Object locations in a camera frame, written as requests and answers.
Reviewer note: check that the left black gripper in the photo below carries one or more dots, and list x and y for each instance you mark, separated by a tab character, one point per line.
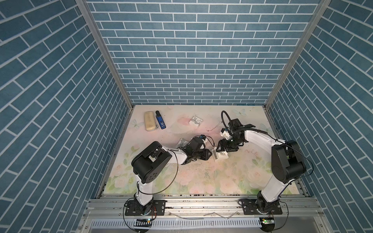
205	155

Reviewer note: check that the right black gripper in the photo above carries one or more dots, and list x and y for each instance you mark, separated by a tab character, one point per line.
225	146

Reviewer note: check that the white jewelry box base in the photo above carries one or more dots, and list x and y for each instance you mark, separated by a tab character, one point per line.
219	155

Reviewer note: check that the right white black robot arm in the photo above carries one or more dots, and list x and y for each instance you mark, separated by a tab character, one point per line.
287	161

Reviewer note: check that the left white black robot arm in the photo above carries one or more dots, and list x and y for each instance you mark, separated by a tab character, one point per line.
148	165

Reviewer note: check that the beige zippered pencil case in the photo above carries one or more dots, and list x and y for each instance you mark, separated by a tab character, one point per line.
149	121

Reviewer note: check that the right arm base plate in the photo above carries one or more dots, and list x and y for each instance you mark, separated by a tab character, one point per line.
260	207

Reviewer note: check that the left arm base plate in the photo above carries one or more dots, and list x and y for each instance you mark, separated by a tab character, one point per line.
145	207

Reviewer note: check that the aluminium front rail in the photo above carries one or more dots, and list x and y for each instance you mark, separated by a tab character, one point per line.
295	213

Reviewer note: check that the aluminium corner post right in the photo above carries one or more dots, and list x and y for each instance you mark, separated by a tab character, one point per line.
316	17

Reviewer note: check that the aluminium corner post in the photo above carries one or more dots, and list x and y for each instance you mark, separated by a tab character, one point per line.
89	19
316	17

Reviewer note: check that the aluminium corner post left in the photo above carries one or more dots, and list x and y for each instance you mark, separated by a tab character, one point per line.
89	19

